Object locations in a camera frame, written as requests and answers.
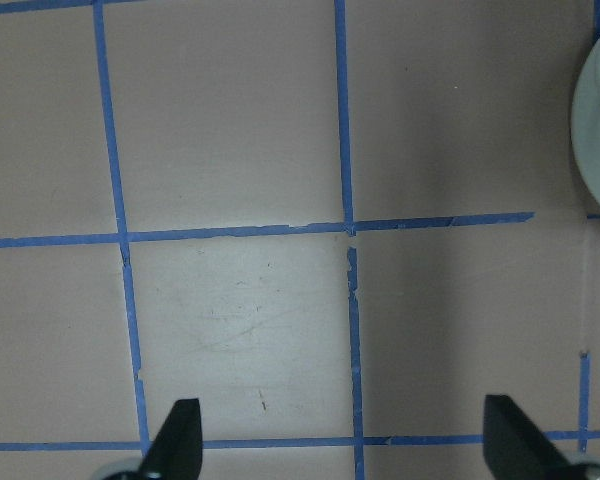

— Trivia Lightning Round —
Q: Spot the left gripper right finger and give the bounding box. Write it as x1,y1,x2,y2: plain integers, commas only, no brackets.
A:
482,394,571,480

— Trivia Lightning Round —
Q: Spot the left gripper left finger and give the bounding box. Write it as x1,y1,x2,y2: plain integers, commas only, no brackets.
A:
137,399,203,480

